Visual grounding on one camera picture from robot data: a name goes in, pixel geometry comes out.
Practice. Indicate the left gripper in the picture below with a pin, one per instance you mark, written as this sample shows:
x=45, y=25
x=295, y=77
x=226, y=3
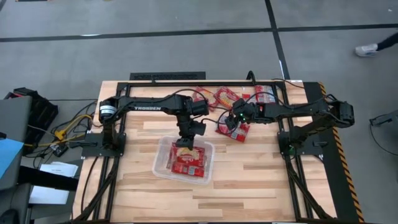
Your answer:
x=185, y=141

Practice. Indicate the person's leg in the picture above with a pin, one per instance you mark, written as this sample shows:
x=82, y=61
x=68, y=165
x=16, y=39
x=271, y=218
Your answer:
x=388, y=41

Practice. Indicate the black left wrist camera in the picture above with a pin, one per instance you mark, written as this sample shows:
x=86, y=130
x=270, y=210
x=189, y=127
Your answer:
x=199, y=127

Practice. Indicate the white paper sheet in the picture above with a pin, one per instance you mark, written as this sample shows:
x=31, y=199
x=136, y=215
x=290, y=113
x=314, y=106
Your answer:
x=59, y=169
x=48, y=195

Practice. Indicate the black power adapter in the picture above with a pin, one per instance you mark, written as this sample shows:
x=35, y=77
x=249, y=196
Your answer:
x=60, y=151

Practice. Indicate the grey box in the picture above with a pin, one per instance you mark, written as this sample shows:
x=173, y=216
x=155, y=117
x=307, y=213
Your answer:
x=15, y=118

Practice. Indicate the black crate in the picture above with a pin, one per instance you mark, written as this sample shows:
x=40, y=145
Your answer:
x=40, y=115

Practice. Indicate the clear plastic storage bin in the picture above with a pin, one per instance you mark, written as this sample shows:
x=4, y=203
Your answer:
x=161, y=161

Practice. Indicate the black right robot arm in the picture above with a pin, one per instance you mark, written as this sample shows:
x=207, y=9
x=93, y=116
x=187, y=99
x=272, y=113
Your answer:
x=295, y=110

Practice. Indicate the person's shoe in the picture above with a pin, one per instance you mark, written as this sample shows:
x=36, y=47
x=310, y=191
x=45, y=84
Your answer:
x=366, y=50

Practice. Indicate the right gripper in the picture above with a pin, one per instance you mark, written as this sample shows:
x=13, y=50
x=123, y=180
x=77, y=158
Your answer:
x=245, y=110

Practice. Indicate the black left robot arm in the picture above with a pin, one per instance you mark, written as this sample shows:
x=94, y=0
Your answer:
x=146, y=104

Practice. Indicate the black aluminium table frame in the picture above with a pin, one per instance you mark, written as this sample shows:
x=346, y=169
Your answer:
x=202, y=84

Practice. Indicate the black shelf board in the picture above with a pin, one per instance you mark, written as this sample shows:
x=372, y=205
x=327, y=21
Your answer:
x=46, y=182

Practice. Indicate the blue sheet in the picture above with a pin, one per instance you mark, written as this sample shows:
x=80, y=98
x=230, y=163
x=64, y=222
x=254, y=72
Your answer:
x=9, y=155

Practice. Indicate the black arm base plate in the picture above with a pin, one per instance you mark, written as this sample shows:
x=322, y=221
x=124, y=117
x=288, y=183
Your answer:
x=93, y=149
x=314, y=144

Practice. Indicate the black mat with hazard stripes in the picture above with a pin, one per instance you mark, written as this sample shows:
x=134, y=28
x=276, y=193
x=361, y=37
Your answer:
x=329, y=186

